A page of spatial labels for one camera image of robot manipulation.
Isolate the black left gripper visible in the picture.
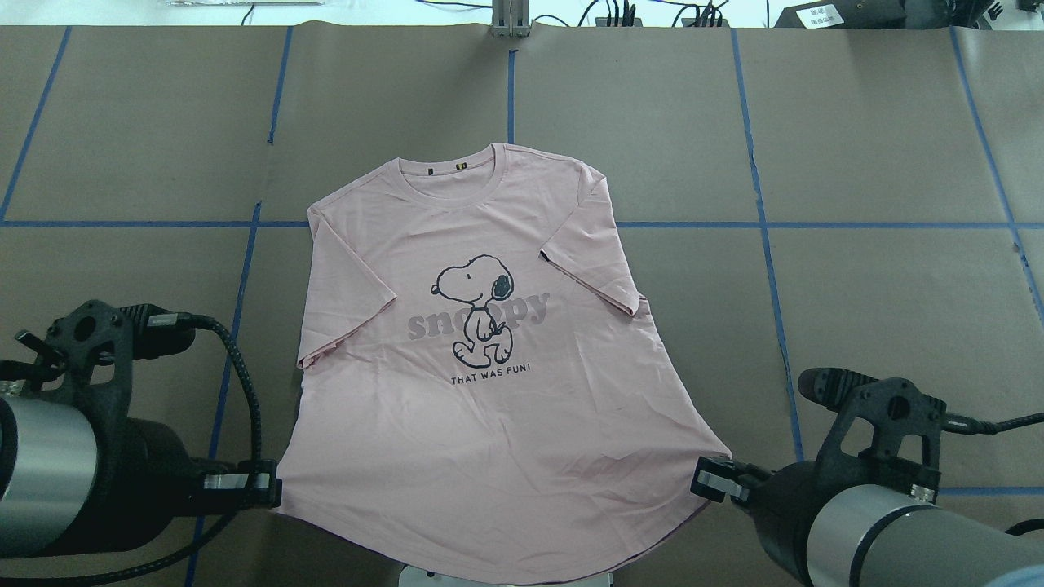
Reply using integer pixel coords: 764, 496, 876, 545
95, 417, 283, 549

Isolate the dark box with label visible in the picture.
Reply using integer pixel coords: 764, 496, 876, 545
772, 1, 907, 29

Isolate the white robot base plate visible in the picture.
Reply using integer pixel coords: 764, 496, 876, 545
396, 565, 616, 586

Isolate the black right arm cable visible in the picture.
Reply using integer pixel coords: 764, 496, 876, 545
946, 410, 1044, 539

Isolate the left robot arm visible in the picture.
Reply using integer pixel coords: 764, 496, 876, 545
2, 396, 283, 586

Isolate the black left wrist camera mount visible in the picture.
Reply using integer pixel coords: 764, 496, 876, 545
1, 298, 197, 426

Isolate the black power strip with plugs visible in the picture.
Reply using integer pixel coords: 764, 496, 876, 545
578, 1, 730, 29

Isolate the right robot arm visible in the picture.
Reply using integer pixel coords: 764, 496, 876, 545
691, 457, 1043, 586

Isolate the pink Snoopy t-shirt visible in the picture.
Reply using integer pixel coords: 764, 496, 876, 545
277, 143, 730, 582

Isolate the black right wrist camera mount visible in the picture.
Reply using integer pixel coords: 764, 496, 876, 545
798, 368, 984, 504

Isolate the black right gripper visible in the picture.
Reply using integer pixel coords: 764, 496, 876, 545
690, 457, 849, 580

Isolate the aluminium frame post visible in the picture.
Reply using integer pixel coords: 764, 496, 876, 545
489, 0, 532, 38

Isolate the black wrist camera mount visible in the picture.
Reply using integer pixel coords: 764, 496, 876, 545
798, 368, 984, 504
1, 298, 197, 426

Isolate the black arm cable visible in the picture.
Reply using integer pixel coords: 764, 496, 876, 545
946, 410, 1044, 539
0, 315, 263, 587

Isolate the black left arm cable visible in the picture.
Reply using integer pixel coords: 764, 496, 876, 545
0, 315, 263, 587

